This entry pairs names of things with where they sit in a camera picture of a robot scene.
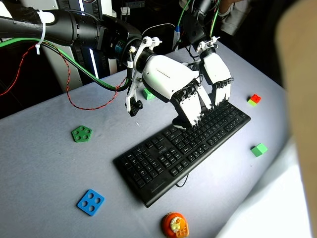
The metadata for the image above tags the red and black twisted wire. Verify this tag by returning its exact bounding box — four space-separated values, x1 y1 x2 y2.
0 44 127 111

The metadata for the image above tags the green cube block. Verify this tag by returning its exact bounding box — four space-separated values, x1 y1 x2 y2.
250 143 268 157

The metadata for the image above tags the grey tablecloth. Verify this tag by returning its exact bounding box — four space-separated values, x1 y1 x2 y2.
0 41 317 238

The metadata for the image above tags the white cable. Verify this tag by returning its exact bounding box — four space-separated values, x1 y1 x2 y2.
141 23 177 38

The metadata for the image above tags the thick green cable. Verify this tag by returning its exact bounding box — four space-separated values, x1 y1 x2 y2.
0 37 130 92

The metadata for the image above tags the orange toy cake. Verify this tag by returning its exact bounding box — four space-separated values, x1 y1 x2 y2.
161 212 190 238

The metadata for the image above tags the beige blurred post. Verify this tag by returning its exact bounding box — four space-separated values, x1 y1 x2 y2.
275 0 317 238

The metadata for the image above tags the small green block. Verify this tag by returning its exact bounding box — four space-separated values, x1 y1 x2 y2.
143 88 156 101

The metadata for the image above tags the thin green cable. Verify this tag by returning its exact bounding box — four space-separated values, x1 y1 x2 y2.
210 0 221 37
177 0 193 27

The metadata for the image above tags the blue square block with holes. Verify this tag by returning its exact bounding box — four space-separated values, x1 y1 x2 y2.
76 189 106 217

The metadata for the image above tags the white zip tie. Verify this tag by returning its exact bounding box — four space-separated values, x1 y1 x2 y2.
34 9 48 55

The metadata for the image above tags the blue and grey connector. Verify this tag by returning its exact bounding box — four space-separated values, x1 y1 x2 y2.
172 25 181 51

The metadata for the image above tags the black keyboard cable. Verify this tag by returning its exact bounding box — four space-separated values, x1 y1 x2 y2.
175 173 190 188

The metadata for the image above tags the green pentagon block with holes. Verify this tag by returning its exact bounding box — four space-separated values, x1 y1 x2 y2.
71 125 93 143

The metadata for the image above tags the white equipment cabinet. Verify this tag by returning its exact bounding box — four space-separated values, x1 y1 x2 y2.
19 0 117 85

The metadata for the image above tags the person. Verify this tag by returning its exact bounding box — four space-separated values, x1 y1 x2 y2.
219 0 252 36

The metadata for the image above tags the black computer keyboard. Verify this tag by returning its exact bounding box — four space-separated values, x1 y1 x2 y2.
112 101 251 208

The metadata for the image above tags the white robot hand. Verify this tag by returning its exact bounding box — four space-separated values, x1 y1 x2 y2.
188 51 235 107
141 55 214 130

